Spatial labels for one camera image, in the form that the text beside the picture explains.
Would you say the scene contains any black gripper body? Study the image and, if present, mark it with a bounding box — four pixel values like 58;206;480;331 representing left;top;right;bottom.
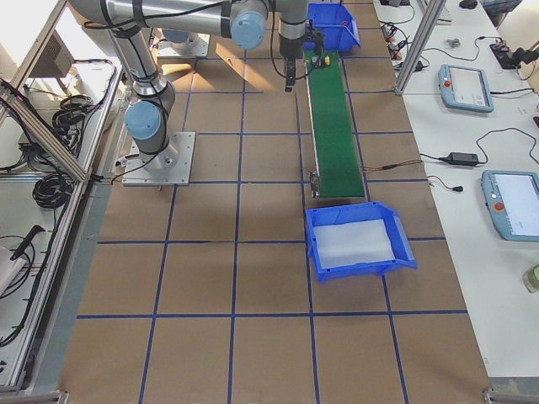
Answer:
279;20;306;76

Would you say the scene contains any white foam sheet target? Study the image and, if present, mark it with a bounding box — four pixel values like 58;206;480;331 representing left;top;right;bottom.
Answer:
313;219;395;268

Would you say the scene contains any black power adapter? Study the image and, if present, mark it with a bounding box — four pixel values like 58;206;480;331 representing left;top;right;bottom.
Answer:
447;152;480;167

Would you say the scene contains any blue target bin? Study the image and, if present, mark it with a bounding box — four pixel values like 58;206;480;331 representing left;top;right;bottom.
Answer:
306;202;418;283

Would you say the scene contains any green conveyor belt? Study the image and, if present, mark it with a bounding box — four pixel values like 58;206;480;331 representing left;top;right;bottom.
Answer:
305;50;365;198

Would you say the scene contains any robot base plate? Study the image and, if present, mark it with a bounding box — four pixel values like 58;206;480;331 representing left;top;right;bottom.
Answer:
120;131;196;186

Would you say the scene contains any aluminium frame post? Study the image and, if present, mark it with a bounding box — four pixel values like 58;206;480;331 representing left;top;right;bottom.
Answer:
394;0;446;95

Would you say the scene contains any blue source bin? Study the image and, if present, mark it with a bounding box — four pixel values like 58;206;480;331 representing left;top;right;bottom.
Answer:
307;2;361;52

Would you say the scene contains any teach pendant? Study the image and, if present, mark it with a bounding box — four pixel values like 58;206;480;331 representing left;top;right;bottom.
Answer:
438;64;494;114
481;170;538;242

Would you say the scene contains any near teach pendant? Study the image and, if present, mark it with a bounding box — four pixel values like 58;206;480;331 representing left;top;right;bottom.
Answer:
481;170;538;242

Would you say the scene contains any far teach pendant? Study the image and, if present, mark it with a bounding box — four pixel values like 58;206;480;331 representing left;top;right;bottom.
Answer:
438;64;494;114

